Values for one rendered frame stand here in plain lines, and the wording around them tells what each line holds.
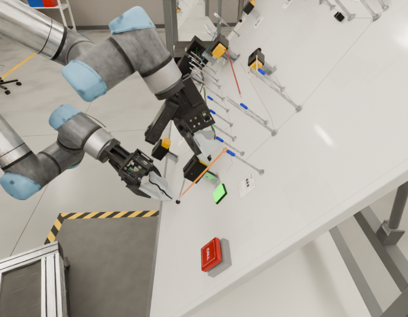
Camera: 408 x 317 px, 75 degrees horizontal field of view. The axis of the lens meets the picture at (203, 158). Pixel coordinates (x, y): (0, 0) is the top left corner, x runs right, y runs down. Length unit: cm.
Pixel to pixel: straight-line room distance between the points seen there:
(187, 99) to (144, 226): 155
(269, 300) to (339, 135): 54
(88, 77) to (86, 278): 155
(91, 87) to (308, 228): 43
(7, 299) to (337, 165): 166
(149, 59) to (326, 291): 79
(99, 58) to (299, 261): 80
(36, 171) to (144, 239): 134
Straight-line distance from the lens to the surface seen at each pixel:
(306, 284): 93
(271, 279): 91
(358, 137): 47
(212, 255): 54
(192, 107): 59
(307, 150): 52
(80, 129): 71
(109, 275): 189
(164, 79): 55
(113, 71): 53
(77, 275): 196
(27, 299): 175
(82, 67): 53
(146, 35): 54
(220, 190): 65
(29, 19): 62
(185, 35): 369
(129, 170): 68
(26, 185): 73
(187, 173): 66
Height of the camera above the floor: 158
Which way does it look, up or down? 38 degrees down
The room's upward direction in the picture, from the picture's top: straight up
